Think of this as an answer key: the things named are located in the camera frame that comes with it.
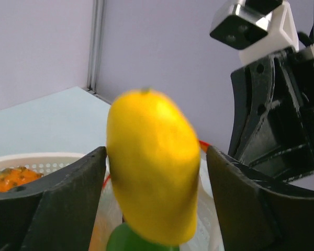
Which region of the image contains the light blue table mat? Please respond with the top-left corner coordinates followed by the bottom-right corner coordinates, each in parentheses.
top-left (0, 87), bottom-right (109, 156)

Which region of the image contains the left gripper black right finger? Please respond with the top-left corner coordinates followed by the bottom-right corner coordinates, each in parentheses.
top-left (206, 146), bottom-right (314, 250)

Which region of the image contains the clear zip bag red zipper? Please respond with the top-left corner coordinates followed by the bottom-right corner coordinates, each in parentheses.
top-left (89, 151), bottom-right (224, 250)

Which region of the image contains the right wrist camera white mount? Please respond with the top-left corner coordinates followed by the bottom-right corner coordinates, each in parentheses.
top-left (210, 1), bottom-right (299, 65)

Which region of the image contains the white plastic basket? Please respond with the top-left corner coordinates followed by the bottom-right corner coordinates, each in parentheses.
top-left (0, 140), bottom-right (226, 251)

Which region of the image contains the orange spiky fruit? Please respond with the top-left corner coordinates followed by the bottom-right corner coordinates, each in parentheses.
top-left (0, 166), bottom-right (43, 192)

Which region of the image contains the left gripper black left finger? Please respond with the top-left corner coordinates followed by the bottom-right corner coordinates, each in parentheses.
top-left (0, 146), bottom-right (106, 250)

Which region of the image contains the right aluminium corner post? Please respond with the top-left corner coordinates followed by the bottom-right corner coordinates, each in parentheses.
top-left (87, 0), bottom-right (107, 92)

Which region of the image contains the yellow mango front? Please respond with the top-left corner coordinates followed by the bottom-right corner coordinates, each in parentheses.
top-left (106, 88), bottom-right (201, 246)

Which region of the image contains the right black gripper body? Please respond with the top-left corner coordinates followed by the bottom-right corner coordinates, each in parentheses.
top-left (229, 44), bottom-right (314, 181)

